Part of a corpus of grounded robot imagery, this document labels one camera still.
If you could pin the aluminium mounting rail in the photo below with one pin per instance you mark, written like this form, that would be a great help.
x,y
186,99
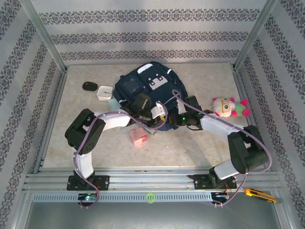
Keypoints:
x,y
152,181

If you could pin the black computer mouse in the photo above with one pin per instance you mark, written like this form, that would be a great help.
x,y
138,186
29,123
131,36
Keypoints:
x,y
90,86

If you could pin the yellow utility knife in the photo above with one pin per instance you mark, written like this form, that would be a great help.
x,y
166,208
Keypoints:
x,y
258,194

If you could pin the aluminium table side rail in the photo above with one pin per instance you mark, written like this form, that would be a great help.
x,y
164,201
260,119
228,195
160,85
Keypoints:
x,y
238,78
64,76

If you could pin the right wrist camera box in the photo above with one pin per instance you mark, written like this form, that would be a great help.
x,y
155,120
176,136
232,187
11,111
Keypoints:
x,y
181,107

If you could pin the aluminium frame post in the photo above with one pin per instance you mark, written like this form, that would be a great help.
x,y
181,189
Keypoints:
x,y
41,31
256,31

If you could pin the right aluminium table side rail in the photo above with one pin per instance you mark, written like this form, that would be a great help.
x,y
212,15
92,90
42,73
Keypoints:
x,y
238,78

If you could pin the white pink green plush toy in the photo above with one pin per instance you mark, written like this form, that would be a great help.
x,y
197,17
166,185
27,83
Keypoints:
x,y
228,107

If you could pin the left aluminium table side rail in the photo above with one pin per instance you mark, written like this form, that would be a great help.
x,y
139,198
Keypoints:
x,y
64,76

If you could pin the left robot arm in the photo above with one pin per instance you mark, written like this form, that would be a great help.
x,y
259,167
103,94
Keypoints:
x,y
83,133

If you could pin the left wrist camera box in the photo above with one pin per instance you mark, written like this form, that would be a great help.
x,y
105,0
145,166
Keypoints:
x,y
158,109

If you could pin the right aluminium frame post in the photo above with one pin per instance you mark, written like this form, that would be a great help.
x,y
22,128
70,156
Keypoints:
x,y
256,31

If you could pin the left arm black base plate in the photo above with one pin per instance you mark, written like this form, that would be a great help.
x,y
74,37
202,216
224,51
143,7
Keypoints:
x,y
103,182

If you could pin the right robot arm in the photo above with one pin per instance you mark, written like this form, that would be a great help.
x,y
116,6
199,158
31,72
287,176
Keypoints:
x,y
243,152

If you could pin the light blue rectangular box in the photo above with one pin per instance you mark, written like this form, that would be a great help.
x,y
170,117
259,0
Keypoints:
x,y
112,104

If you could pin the left aluminium frame post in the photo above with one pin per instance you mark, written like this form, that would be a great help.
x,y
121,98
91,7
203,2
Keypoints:
x,y
41,31

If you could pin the navy blue school backpack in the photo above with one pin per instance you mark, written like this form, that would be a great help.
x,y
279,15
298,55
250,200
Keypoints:
x,y
152,81

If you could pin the white square alarm clock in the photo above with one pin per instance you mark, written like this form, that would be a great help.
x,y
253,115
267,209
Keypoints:
x,y
104,93

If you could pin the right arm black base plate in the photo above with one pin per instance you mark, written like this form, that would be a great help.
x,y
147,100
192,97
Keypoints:
x,y
199,182

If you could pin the pink pencil sharpener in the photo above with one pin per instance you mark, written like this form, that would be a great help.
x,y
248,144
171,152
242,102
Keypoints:
x,y
138,137

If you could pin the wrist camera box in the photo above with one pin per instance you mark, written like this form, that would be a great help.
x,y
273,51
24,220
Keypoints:
x,y
181,107
158,109

